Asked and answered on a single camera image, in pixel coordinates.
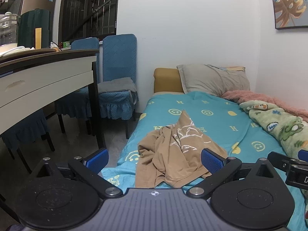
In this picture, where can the cardboard box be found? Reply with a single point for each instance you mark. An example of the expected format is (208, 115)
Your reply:
(36, 0)

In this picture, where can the framed leaf wall picture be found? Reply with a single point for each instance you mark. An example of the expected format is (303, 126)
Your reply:
(288, 2)

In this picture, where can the mustard yellow cushion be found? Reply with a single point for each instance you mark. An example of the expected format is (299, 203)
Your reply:
(166, 80)

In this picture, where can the dark green appliance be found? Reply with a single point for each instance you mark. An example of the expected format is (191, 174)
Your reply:
(27, 28)

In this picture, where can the green cartoon blanket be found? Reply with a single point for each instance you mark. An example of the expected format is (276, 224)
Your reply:
(276, 120)

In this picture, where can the white dishes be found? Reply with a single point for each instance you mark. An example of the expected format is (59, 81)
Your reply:
(14, 49)

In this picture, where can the grey pillow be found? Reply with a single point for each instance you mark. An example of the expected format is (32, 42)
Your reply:
(211, 79)

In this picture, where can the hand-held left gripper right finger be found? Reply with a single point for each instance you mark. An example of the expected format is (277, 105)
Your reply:
(211, 163)

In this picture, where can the grey folded cloth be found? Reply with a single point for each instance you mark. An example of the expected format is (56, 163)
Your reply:
(115, 84)

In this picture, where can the dark barred window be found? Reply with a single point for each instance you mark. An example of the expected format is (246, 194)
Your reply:
(77, 9)

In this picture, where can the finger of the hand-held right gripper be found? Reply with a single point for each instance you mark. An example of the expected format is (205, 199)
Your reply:
(303, 155)
(279, 160)

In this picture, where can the blue covered dining chair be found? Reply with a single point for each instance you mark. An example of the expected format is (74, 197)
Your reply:
(24, 127)
(119, 53)
(84, 43)

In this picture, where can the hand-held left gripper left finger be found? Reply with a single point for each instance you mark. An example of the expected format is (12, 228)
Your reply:
(97, 160)

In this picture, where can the blue smiley print bedsheet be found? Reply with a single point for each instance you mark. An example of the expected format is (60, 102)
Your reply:
(216, 125)

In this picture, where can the pink fluffy blanket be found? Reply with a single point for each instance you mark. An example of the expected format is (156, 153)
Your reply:
(264, 98)

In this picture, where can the tan t-shirt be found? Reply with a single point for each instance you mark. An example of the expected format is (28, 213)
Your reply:
(168, 158)

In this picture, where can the green can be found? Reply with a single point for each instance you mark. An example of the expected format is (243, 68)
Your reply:
(66, 44)

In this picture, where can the white dark-topped table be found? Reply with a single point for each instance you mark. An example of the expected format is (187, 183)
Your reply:
(48, 74)

